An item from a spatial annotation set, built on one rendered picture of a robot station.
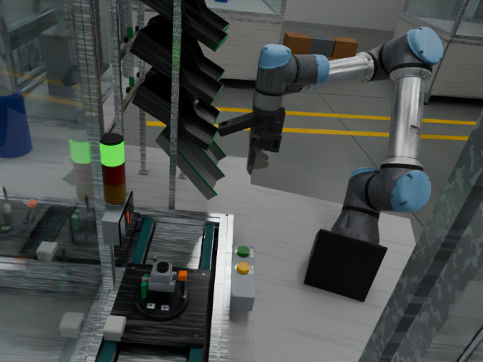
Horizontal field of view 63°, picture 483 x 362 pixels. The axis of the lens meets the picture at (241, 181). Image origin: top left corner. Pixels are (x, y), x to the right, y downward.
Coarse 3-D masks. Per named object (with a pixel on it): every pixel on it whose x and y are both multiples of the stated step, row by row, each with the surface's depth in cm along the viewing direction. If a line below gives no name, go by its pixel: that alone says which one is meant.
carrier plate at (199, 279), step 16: (128, 272) 110; (144, 272) 111; (176, 272) 113; (192, 272) 113; (208, 272) 114; (128, 288) 106; (192, 288) 109; (208, 288) 109; (128, 304) 102; (192, 304) 104; (128, 320) 98; (144, 320) 98; (176, 320) 99; (192, 320) 100; (128, 336) 94; (144, 336) 95; (160, 336) 95; (176, 336) 96; (192, 336) 96
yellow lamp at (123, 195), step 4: (104, 184) 87; (124, 184) 88; (104, 188) 87; (108, 188) 86; (112, 188) 86; (116, 188) 87; (120, 188) 87; (124, 188) 89; (104, 192) 88; (108, 192) 87; (112, 192) 87; (116, 192) 87; (120, 192) 88; (124, 192) 89; (104, 196) 89; (108, 196) 88; (112, 196) 88; (116, 196) 88; (120, 196) 88; (124, 196) 90; (108, 200) 88; (112, 200) 88; (116, 200) 88; (120, 200) 89
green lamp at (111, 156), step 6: (102, 144) 81; (120, 144) 82; (102, 150) 82; (108, 150) 81; (114, 150) 81; (120, 150) 82; (102, 156) 82; (108, 156) 82; (114, 156) 82; (120, 156) 83; (102, 162) 83; (108, 162) 83; (114, 162) 83; (120, 162) 84
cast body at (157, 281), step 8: (160, 264) 98; (168, 264) 98; (152, 272) 97; (160, 272) 97; (168, 272) 97; (144, 280) 100; (152, 280) 97; (160, 280) 97; (168, 280) 97; (152, 288) 99; (160, 288) 99; (168, 288) 99
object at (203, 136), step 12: (156, 72) 131; (144, 84) 125; (156, 84) 133; (168, 84) 132; (144, 96) 122; (156, 96) 122; (168, 96) 135; (180, 96) 134; (144, 108) 125; (156, 108) 124; (168, 108) 123; (180, 108) 136; (192, 108) 136; (168, 120) 125; (180, 120) 124; (192, 120) 136; (204, 120) 137; (180, 132) 127; (192, 132) 131; (204, 132) 135; (216, 132) 135; (204, 144) 128
